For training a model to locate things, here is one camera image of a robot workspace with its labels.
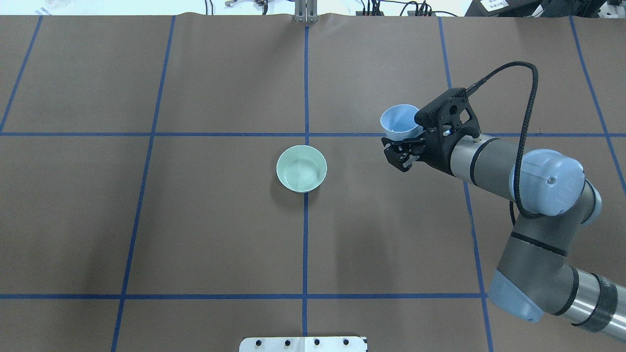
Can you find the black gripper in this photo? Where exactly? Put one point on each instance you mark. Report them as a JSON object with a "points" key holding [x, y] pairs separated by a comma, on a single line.
{"points": [[436, 152]]}

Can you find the black box with label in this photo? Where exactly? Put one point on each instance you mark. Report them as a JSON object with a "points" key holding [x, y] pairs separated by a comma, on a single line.
{"points": [[506, 8]]}

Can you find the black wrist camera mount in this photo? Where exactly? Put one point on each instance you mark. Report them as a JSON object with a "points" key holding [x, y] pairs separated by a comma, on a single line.
{"points": [[449, 115]]}

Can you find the white central pillar base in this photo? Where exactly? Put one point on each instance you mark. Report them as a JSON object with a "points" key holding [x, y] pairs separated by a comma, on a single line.
{"points": [[305, 344]]}

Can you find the light blue plastic cup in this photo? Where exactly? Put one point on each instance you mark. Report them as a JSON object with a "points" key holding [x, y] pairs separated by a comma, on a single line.
{"points": [[398, 122]]}

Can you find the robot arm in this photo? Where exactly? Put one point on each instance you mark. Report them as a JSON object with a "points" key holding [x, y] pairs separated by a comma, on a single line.
{"points": [[533, 276]]}

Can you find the aluminium frame post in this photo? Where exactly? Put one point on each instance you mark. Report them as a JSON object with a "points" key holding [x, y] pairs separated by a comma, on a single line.
{"points": [[305, 11]]}

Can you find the green ceramic bowl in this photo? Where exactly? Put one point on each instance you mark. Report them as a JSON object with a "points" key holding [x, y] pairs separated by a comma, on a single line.
{"points": [[301, 168]]}

